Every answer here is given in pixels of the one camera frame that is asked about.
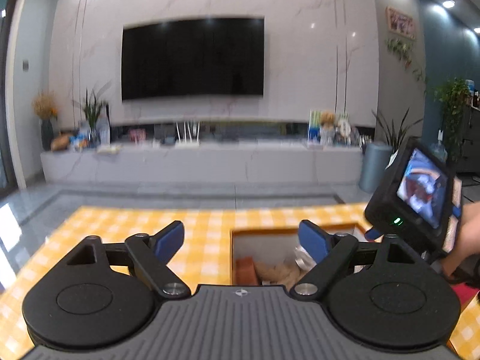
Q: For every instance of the grey marble television cabinet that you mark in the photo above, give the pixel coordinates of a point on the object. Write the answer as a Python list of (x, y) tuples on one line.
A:
[(206, 165)]

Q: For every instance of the black set-top box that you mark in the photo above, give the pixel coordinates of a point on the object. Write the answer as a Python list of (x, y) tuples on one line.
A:
[(168, 140)]

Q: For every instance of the framed wall picture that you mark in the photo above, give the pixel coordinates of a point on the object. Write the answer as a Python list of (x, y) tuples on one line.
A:
[(401, 22)]

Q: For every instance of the yellow checkered tablecloth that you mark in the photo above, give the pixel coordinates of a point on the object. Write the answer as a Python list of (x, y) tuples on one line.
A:
[(210, 232)]

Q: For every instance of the brown teddy bear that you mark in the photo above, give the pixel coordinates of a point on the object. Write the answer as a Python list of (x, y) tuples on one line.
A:
[(327, 123)]

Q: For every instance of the hanging vine plant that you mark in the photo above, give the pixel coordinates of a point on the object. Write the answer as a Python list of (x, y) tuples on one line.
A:
[(403, 50)]

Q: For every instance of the blue white snack packet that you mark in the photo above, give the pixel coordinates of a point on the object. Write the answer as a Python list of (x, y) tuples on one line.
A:
[(79, 141)]

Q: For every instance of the brown scouring pad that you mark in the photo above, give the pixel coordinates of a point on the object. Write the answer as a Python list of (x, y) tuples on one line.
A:
[(246, 272)]

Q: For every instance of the red box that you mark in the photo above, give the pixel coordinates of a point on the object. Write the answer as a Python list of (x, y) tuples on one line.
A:
[(465, 296)]

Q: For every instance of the dark vase with yellow flowers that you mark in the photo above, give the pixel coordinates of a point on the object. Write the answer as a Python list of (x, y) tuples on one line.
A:
[(47, 135)]

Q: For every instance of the grey-blue trash can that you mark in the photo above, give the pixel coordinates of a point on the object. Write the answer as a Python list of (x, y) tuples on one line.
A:
[(371, 168)]

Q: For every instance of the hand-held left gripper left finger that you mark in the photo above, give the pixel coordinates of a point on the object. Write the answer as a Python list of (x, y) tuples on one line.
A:
[(170, 240)]

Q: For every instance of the white router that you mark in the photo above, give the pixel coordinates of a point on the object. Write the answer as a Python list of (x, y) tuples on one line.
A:
[(186, 140)]

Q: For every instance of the dark cabinet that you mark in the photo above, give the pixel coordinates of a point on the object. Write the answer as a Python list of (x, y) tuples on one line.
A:
[(470, 138)]

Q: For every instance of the pink box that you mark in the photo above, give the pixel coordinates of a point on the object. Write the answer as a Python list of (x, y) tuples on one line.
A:
[(137, 135)]

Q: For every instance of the brown paper bag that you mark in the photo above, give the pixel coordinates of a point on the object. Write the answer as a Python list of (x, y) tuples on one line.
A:
[(60, 142)]

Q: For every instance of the white paper bag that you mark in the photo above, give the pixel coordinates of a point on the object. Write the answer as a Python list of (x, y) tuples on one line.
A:
[(104, 133)]

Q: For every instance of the white cardboard box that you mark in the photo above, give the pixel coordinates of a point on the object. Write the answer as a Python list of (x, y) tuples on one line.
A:
[(262, 245)]

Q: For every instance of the blue water jug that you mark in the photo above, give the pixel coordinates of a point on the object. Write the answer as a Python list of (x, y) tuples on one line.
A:
[(439, 152)]

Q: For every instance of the wall switch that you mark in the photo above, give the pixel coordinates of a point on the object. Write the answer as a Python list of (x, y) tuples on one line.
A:
[(26, 65)]

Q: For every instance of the long-leaf potted plant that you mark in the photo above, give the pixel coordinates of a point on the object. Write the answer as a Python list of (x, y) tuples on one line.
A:
[(397, 135)]

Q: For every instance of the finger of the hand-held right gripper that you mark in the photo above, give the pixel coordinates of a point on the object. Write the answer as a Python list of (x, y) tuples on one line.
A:
[(372, 234)]

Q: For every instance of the green plant in glass vase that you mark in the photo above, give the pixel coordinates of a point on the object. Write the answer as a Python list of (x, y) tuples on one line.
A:
[(92, 112)]

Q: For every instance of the black wall television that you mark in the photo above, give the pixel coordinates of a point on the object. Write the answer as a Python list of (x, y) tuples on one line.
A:
[(191, 60)]

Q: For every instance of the paper sheets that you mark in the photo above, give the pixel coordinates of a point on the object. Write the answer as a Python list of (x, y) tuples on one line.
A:
[(108, 149)]

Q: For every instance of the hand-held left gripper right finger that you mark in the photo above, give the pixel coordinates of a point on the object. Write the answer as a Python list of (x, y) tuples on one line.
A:
[(313, 242)]

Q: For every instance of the tall leafy plant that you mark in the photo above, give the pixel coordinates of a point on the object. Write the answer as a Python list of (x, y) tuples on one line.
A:
[(452, 112)]

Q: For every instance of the person's right hand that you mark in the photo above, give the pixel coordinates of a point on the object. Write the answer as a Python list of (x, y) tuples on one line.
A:
[(468, 232)]

